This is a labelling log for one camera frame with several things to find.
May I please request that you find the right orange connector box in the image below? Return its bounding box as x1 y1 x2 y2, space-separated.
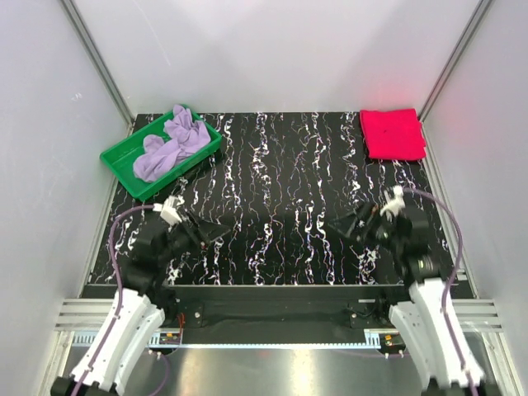
379 332 408 359

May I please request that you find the aluminium frame profile left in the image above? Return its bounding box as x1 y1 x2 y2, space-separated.
59 0 135 128

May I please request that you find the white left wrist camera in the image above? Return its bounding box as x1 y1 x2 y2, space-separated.
153 196 185 226

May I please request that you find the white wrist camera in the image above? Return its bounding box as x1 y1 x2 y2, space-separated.
153 196 185 226
379 185 405 219

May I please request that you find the left small circuit board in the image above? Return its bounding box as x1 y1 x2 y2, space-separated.
159 330 182 345

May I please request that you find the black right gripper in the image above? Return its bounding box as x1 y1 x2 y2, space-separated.
328 200 404 254

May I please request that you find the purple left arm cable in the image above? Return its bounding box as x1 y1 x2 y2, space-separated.
72 205 172 396

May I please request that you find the aluminium frame profile right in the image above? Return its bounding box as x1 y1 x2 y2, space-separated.
418 0 496 123

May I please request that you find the lavender t shirt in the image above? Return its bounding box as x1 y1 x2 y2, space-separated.
133 105 211 183

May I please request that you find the aluminium front rail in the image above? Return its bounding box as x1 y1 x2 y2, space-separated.
56 299 503 332

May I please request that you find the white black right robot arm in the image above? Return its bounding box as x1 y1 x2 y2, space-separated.
328 202 498 395

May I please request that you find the aluminium frame profile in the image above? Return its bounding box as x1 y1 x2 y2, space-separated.
59 0 135 128
418 0 496 123

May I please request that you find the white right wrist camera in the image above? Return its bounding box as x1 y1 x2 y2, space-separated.
379 185 405 219

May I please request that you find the grey slotted cable duct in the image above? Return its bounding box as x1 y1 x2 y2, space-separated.
72 329 383 350

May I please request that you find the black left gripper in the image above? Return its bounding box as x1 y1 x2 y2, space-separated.
158 210 229 266

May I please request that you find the red t shirt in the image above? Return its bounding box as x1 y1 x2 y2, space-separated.
359 108 426 161

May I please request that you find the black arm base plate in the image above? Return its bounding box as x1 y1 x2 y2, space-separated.
173 285 389 342

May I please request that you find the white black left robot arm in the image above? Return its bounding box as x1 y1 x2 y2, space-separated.
50 210 230 395

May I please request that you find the green plastic bin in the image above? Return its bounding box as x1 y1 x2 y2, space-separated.
100 105 222 201

